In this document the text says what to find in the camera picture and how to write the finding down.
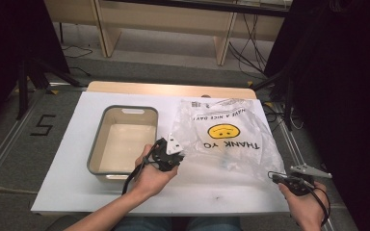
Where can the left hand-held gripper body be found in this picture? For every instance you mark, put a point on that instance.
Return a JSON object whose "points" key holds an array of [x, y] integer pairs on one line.
{"points": [[162, 155]]}

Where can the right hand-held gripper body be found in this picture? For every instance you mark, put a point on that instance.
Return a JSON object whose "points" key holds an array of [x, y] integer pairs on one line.
{"points": [[300, 186]]}

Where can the clear smiley plastic bag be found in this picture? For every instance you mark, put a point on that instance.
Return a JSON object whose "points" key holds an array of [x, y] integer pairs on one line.
{"points": [[205, 160]]}

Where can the beige bin with grey rim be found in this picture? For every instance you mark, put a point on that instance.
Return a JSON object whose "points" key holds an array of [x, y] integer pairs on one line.
{"points": [[125, 144]]}

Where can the person's right hand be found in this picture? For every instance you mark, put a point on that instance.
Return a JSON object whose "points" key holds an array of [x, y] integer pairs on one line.
{"points": [[306, 211]]}

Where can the person's left hand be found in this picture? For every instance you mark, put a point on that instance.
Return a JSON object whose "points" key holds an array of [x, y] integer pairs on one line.
{"points": [[151, 181]]}

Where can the light wooden table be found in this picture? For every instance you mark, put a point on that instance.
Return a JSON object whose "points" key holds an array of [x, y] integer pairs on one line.
{"points": [[160, 89]]}

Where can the black metal stand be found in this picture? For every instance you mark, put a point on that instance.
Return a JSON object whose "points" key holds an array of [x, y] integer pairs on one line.
{"points": [[287, 93]]}

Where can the black curtain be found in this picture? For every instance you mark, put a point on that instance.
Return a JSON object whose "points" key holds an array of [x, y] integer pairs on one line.
{"points": [[350, 96], [13, 38]]}

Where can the light wooden desk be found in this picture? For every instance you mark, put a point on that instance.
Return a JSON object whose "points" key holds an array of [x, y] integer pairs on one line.
{"points": [[160, 19]]}

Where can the black tripod stand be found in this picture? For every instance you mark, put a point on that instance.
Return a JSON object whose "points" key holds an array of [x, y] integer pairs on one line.
{"points": [[22, 93]]}

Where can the metal floor rail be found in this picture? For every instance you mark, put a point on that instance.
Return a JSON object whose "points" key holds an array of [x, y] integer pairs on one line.
{"points": [[294, 144], [6, 150]]}

